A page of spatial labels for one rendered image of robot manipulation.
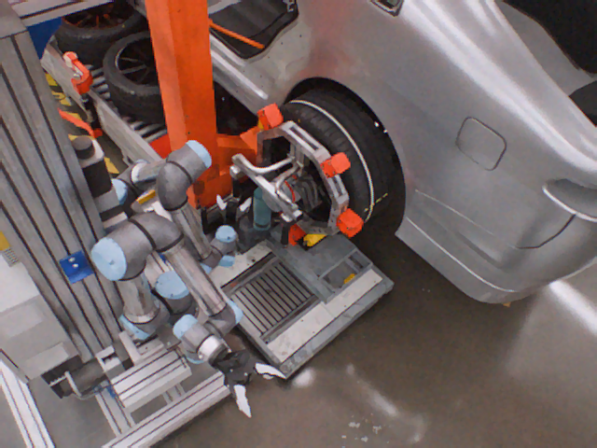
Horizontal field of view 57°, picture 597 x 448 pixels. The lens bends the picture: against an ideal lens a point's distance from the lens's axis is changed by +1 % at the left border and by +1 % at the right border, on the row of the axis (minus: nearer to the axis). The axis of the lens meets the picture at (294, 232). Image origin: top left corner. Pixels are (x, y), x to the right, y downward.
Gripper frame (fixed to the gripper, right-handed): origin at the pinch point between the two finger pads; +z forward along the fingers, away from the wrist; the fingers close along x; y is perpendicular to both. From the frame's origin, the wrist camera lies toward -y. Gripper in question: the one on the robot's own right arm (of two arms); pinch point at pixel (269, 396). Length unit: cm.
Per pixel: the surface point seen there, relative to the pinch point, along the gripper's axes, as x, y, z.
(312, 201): -81, 14, -44
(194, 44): -71, -32, -103
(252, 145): -114, 42, -104
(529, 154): -96, -44, 17
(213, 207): -98, 86, -113
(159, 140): -113, 85, -174
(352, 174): -98, 5, -38
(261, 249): -107, 104, -82
